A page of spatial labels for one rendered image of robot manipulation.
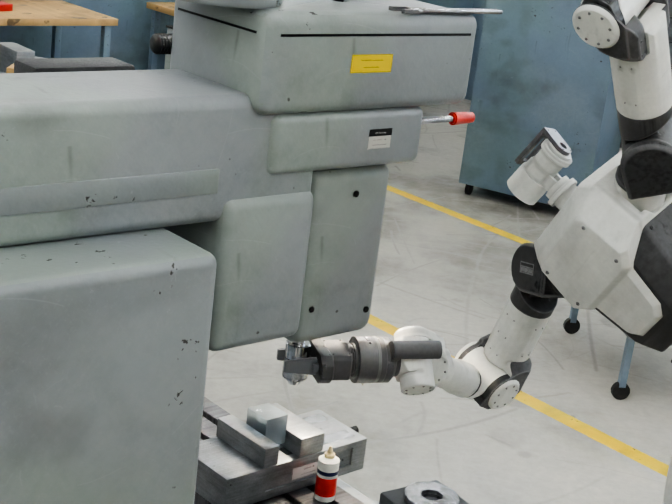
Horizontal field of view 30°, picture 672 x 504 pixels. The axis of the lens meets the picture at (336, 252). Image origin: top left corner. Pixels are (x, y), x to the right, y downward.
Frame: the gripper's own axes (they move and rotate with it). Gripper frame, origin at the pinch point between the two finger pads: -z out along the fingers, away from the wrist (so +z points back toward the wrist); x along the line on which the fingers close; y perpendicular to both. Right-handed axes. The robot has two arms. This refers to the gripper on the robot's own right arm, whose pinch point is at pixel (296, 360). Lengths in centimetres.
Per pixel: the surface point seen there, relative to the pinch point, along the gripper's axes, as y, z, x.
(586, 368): 125, 219, -269
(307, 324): -12.0, -2.4, 12.2
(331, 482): 23.0, 8.0, 4.8
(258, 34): -62, -18, 20
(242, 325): -15.4, -15.9, 20.7
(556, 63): 26, 306, -520
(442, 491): 7.5, 16.3, 36.4
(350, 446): 21.2, 14.7, -5.9
